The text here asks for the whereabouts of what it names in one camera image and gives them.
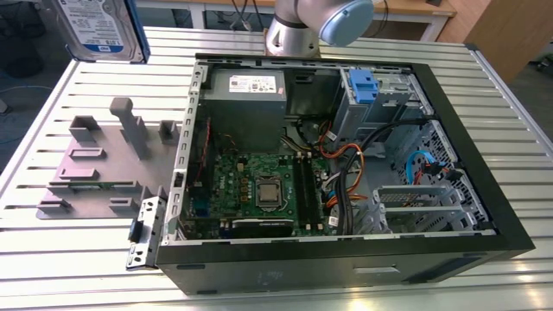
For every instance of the metal expansion slot bracket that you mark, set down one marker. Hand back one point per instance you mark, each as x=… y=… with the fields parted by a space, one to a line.
x=148 y=220

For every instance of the green motherboard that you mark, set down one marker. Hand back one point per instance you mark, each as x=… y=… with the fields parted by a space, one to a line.
x=229 y=168

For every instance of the green RAM stick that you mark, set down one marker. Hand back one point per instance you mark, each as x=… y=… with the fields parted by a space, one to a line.
x=92 y=187

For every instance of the hard disk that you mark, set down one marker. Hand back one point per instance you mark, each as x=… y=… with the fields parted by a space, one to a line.
x=99 y=29

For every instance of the CPU socket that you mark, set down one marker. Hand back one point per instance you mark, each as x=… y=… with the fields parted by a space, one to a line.
x=268 y=178

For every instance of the black graphics card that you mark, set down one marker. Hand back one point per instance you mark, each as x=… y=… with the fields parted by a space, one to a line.
x=258 y=228

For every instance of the brown wooden cabinet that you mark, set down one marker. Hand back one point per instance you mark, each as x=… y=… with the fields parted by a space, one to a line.
x=509 y=39

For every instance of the grey power supply unit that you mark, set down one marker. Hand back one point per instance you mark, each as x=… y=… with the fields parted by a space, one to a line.
x=241 y=120

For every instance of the metal disk bay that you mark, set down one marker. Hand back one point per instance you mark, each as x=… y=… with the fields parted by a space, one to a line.
x=414 y=190

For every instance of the silver CPU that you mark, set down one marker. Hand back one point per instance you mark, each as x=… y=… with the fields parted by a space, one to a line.
x=268 y=193

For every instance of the black PC case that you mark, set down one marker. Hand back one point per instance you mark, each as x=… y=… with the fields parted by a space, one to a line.
x=302 y=269

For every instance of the blue plastic drive latch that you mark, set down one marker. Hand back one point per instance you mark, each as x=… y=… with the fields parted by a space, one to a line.
x=362 y=85

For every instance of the wooden desk with white frame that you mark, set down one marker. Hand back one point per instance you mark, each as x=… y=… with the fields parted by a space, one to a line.
x=432 y=13

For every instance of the black RAM slot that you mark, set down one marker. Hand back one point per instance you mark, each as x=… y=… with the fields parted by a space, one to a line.
x=302 y=191
x=313 y=191

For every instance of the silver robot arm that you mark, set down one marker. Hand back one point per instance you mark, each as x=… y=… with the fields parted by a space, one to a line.
x=289 y=35

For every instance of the grey parts rack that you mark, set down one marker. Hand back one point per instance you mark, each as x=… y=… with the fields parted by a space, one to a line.
x=112 y=168

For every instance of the grey metal drive cage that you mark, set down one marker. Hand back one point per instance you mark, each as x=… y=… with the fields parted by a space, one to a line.
x=358 y=113

